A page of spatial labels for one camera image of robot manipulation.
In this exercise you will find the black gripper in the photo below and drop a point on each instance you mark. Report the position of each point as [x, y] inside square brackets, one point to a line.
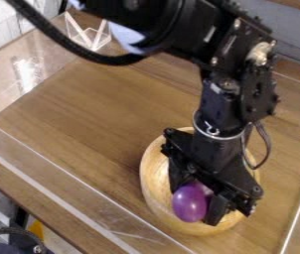
[213, 162]

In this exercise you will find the purple toy eggplant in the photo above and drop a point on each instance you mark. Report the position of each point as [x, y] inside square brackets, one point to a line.
[191, 201]

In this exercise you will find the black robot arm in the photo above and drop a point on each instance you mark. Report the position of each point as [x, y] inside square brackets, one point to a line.
[213, 34]

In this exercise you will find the brown wooden bowl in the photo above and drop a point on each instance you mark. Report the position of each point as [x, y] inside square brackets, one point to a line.
[155, 190]

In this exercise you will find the clear acrylic tray walls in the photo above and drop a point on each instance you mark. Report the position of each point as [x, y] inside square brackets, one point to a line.
[76, 123]

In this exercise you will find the black clamp with screw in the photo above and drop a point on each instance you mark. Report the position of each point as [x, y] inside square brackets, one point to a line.
[27, 243]

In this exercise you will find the clear acrylic corner bracket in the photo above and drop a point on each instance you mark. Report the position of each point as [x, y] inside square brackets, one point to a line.
[91, 38]

